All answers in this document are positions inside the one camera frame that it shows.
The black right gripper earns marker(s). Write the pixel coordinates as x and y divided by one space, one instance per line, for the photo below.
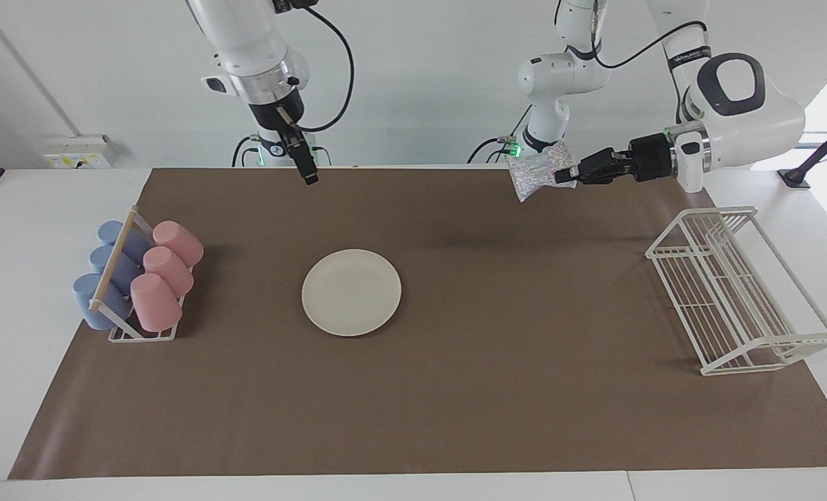
277 111

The cup rack with wooden rod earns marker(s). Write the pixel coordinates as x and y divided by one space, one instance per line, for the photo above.
113 257

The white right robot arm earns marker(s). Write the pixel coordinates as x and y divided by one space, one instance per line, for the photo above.
239 35

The pink plastic cup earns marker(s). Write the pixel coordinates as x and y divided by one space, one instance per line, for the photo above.
180 242
154 303
168 270

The brown table mat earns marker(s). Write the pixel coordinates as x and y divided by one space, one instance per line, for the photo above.
524 348

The white wall socket box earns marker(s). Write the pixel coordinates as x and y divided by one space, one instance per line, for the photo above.
76 153

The blue plastic cup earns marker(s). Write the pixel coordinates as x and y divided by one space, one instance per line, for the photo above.
86 296
99 259
110 232

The clear plastic wrap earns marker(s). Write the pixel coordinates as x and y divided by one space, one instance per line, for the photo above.
535 174

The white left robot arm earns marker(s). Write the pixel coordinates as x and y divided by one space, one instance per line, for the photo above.
768 118

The cream round plate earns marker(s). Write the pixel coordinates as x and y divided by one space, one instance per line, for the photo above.
350 292

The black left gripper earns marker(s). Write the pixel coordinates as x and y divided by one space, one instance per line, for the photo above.
649 158

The black slanted stand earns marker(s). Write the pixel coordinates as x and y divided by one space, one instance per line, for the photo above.
796 177

